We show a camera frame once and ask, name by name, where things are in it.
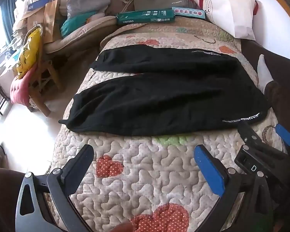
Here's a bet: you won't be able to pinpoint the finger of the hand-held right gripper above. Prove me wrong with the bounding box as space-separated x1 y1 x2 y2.
275 124 290 160
237 122 290 161

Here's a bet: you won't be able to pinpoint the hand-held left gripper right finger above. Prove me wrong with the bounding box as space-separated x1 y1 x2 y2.
194 144 281 232

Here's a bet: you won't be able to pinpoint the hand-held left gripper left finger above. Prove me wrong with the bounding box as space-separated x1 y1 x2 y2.
14 144 95 232

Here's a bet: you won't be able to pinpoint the black pants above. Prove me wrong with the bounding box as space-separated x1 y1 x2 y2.
58 44 271 137

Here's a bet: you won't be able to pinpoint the person's leg in brown trousers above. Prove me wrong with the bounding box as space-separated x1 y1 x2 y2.
263 81 290 150

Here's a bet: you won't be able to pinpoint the quilted heart-print blanket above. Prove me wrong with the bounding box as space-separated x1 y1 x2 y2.
48 19 290 232

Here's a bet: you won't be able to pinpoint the person's foot in white sock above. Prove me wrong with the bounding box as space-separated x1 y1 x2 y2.
257 54 274 93

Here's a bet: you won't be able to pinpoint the wooden chair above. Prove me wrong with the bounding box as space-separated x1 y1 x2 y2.
24 24 63 117

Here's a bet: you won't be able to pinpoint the pink cushion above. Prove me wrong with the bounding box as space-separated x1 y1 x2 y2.
10 65 39 107

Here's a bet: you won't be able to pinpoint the yellow cushion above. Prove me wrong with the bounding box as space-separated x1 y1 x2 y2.
16 28 43 80

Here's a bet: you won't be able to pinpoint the beige lounge cushion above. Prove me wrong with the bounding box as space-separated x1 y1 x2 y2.
45 16 118 54

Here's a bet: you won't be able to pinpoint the teal cloth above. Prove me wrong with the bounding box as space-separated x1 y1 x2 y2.
60 11 98 38

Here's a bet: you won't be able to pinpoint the brown paper bag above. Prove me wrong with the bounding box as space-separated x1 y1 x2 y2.
43 0 62 44

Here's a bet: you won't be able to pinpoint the pastel patterned flat box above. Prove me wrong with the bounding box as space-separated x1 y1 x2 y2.
172 7 206 20

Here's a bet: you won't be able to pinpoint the cardboard box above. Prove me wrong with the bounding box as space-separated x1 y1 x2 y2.
26 7 46 32

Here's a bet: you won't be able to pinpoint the blue box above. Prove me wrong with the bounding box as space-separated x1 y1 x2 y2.
28 0 53 11

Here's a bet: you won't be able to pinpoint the teal curtain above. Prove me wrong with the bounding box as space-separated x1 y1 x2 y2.
0 0 23 46

